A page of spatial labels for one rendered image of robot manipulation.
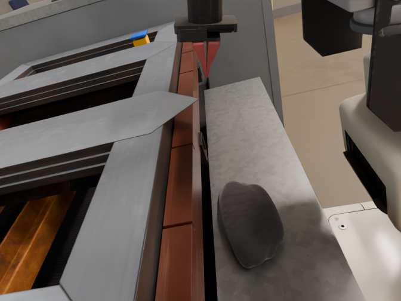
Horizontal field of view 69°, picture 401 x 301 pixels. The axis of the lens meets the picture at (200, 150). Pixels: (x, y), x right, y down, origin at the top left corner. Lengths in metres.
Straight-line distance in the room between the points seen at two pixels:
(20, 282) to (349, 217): 0.91
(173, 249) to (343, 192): 1.25
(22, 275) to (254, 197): 0.45
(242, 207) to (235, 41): 0.97
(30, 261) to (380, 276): 0.85
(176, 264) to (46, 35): 1.30
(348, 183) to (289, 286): 1.15
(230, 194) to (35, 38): 1.20
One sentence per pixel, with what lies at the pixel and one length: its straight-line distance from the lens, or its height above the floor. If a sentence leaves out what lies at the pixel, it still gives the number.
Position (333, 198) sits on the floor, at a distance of 1.52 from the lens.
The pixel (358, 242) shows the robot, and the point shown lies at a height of 0.28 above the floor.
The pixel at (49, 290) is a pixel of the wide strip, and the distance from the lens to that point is 0.37.
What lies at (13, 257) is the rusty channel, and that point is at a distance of 0.76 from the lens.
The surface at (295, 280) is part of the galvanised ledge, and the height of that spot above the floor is 0.68.
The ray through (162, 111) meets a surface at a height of 0.87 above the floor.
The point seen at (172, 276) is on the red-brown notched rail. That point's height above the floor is 0.83.
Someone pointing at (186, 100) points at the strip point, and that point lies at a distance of 0.59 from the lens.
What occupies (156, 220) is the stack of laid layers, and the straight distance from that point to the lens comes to 0.39.
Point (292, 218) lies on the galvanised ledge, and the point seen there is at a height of 0.68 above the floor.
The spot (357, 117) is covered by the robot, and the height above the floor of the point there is 0.80.
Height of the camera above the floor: 1.11
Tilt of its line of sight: 35 degrees down
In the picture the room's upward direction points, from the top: 18 degrees counter-clockwise
